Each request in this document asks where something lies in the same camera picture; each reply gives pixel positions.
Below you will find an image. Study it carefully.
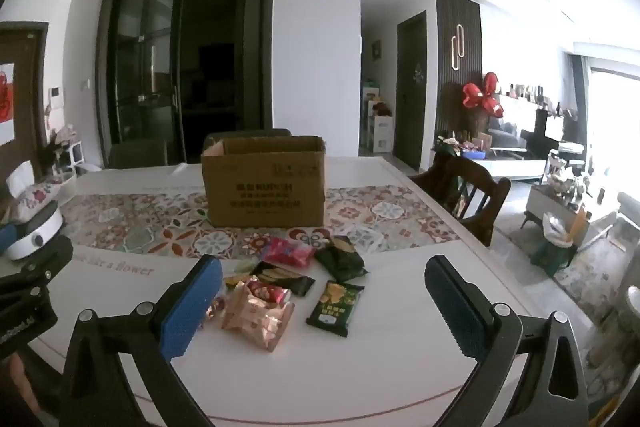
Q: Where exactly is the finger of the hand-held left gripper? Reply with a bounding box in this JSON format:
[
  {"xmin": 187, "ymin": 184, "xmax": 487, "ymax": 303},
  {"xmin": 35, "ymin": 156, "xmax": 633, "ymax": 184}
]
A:
[
  {"xmin": 0, "ymin": 234, "xmax": 74, "ymax": 295},
  {"xmin": 0, "ymin": 219, "xmax": 21, "ymax": 255}
]

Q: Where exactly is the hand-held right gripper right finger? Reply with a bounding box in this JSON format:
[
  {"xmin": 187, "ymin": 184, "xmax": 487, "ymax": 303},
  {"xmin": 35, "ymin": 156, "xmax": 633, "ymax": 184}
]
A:
[{"xmin": 424, "ymin": 254, "xmax": 591, "ymax": 427}]

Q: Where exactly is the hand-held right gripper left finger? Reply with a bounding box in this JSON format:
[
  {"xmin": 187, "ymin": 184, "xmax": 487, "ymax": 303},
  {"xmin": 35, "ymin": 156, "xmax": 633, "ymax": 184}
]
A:
[{"xmin": 57, "ymin": 254, "xmax": 223, "ymax": 427}]

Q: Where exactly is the pale pink snack packet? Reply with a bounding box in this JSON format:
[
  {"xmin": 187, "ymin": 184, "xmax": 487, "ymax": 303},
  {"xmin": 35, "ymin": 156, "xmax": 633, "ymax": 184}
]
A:
[{"xmin": 220, "ymin": 282, "xmax": 297, "ymax": 354}]

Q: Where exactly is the red white snack packet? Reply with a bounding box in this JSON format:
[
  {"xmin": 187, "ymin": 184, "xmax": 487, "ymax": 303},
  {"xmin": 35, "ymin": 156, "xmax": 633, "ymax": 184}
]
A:
[{"xmin": 245, "ymin": 278, "xmax": 292, "ymax": 307}]

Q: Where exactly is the black biscuit snack packet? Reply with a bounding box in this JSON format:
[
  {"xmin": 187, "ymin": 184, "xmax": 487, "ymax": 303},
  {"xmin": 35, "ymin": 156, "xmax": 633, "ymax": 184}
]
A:
[{"xmin": 250, "ymin": 261, "xmax": 317, "ymax": 297}]

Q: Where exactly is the pink red snack packet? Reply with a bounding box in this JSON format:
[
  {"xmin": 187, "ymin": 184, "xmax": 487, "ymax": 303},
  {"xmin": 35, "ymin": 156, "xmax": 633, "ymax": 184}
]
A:
[{"xmin": 262, "ymin": 237, "xmax": 318, "ymax": 269}]

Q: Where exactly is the dark green snack packet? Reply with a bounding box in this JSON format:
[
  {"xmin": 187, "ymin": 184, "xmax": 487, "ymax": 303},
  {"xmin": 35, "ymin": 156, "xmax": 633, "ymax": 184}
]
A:
[{"xmin": 314, "ymin": 236, "xmax": 368, "ymax": 283}]

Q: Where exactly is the green yellow snack packet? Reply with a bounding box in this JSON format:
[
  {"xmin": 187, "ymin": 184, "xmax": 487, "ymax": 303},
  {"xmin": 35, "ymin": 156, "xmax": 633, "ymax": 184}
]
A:
[{"xmin": 306, "ymin": 279, "xmax": 365, "ymax": 338}]

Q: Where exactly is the brown cardboard box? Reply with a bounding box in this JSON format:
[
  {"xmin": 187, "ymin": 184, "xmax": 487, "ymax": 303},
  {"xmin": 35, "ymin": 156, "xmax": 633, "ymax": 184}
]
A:
[{"xmin": 201, "ymin": 136, "xmax": 327, "ymax": 228}]

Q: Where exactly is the white round appliance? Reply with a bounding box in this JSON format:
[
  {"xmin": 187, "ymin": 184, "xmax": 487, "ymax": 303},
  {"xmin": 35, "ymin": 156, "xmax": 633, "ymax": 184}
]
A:
[{"xmin": 0, "ymin": 202, "xmax": 65, "ymax": 260}]

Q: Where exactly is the floral tissue box cover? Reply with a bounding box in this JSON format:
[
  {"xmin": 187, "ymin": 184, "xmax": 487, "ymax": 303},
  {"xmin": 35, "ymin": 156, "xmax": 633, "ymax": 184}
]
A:
[{"xmin": 7, "ymin": 162, "xmax": 63, "ymax": 219}]

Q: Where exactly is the white floral patterned tablecloth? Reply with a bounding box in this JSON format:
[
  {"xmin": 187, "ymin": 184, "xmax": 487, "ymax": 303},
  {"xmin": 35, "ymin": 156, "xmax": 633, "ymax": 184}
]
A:
[{"xmin": 0, "ymin": 154, "xmax": 536, "ymax": 427}]

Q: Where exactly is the green trash bin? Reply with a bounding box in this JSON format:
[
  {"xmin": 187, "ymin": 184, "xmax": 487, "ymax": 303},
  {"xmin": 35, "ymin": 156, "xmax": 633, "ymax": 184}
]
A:
[{"xmin": 530, "ymin": 212, "xmax": 581, "ymax": 278}]

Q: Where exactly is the pink flower bouquet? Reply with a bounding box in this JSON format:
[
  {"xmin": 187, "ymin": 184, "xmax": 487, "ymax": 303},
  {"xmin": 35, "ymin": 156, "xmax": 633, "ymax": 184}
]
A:
[{"xmin": 47, "ymin": 124, "xmax": 81, "ymax": 168}]

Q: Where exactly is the dark wooden chair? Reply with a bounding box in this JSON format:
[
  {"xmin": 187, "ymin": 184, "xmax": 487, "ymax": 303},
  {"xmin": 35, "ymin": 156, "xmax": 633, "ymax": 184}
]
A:
[{"xmin": 407, "ymin": 152, "xmax": 512, "ymax": 248}]

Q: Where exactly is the grey side table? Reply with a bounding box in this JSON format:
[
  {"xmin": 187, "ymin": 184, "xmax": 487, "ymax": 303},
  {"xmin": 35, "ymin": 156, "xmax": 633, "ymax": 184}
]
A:
[{"xmin": 522, "ymin": 182, "xmax": 601, "ymax": 238}]

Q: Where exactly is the grey sofa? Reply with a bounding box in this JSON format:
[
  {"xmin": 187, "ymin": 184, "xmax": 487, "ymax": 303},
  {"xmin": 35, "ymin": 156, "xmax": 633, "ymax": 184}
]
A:
[{"xmin": 487, "ymin": 114, "xmax": 528, "ymax": 152}]

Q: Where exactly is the white storage shelf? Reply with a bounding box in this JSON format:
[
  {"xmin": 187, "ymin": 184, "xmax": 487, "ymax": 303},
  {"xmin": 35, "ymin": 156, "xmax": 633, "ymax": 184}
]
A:
[{"xmin": 367, "ymin": 99, "xmax": 394, "ymax": 152}]

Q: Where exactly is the red balloon flower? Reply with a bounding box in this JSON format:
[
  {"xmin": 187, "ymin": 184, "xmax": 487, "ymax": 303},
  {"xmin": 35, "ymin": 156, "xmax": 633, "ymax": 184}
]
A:
[{"xmin": 461, "ymin": 72, "xmax": 506, "ymax": 118}]

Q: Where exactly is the dark room door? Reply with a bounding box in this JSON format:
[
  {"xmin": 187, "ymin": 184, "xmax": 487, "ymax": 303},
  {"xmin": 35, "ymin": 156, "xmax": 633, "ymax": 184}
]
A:
[{"xmin": 395, "ymin": 11, "xmax": 427, "ymax": 172}]

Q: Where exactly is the dark glass sliding door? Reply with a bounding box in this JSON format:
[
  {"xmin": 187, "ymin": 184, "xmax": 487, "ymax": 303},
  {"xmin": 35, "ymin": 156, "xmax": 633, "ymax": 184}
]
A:
[{"xmin": 96, "ymin": 0, "xmax": 278, "ymax": 168}]

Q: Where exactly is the red wall poster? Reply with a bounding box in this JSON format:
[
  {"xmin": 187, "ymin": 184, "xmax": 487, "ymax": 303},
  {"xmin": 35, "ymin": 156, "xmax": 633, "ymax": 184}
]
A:
[{"xmin": 0, "ymin": 63, "xmax": 16, "ymax": 142}]

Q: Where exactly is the white loop wall lamp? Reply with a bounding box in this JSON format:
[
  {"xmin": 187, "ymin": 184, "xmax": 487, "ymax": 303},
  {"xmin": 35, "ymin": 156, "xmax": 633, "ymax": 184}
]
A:
[{"xmin": 450, "ymin": 24, "xmax": 466, "ymax": 72}]

